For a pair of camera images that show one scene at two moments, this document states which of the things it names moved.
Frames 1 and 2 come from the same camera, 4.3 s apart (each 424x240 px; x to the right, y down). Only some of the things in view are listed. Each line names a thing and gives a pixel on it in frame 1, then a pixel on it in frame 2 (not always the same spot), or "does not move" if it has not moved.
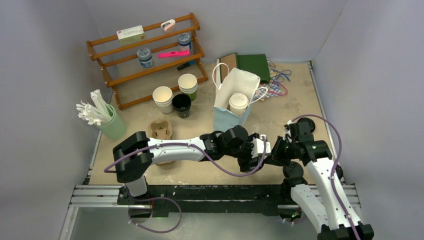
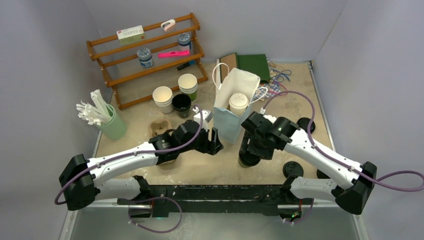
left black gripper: (244, 165) to (210, 147)
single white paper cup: (238, 107) does not move
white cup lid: (238, 100) does not move
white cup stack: (163, 97) does not move
